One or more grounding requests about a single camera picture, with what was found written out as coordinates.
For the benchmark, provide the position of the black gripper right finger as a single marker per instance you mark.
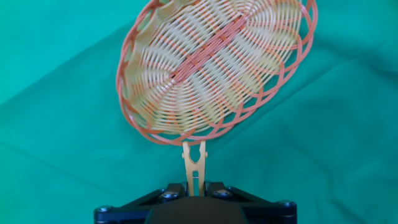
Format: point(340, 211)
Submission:
point(267, 211)

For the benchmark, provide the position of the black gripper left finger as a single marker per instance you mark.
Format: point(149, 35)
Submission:
point(124, 211)

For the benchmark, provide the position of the yellow plastic clamp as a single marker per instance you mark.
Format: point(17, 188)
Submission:
point(194, 168)

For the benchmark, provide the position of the green cloth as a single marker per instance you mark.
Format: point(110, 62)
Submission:
point(311, 155)

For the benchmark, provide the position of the yellow wicker basket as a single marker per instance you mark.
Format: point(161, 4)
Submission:
point(211, 62)

